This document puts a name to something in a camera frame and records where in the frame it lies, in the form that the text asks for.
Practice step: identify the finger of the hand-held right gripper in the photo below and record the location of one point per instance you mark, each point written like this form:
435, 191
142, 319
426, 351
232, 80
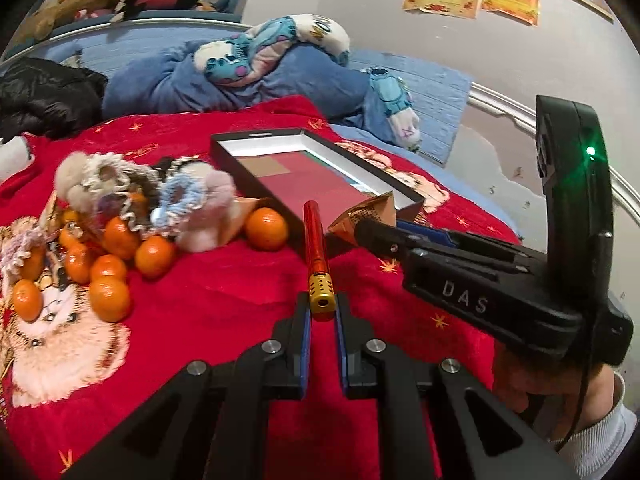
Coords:
425, 231
380, 235

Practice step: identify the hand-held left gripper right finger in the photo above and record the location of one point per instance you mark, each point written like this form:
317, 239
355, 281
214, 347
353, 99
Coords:
342, 360

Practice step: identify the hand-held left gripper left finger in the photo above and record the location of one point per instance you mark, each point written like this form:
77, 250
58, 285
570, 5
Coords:
305, 355

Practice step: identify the red and gold tube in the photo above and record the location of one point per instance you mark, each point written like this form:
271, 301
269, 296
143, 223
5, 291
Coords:
316, 245

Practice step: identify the black box with white lining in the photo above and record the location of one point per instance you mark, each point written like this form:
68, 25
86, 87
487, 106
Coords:
300, 180

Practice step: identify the orange tangerine fruit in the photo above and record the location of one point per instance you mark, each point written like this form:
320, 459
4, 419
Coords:
267, 227

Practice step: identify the pile of tangerines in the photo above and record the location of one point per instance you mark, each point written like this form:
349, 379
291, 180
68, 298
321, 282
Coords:
109, 297

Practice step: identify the person's right forearm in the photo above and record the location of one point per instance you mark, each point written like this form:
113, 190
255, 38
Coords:
600, 440

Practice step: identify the person's right hand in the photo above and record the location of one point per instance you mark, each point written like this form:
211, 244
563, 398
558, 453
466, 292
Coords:
525, 385

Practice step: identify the red printed blanket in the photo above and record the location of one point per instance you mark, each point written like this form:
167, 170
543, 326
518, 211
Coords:
225, 285

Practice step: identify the light blue quilted bedsheet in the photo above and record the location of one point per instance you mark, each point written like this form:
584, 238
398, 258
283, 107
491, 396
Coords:
430, 95

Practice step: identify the pink fluffy scrunchie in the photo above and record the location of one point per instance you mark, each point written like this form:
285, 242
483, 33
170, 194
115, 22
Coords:
210, 215

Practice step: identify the blue crochet scrunchie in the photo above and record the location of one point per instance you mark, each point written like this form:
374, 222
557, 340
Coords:
175, 197

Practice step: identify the dark brown scrunchie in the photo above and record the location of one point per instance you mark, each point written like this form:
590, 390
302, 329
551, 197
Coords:
145, 175

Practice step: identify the blue cartoon print quilt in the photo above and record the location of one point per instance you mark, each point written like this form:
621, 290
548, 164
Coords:
190, 85

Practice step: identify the cream lace scrunchie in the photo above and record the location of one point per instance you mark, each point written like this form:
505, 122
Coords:
107, 170

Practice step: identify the pink crochet scrunchie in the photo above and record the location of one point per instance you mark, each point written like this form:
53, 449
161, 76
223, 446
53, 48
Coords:
22, 255

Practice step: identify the black and red plush toy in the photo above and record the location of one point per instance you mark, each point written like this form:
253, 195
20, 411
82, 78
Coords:
155, 0

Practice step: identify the black puffer jacket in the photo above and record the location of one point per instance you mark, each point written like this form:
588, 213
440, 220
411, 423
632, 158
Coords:
45, 95

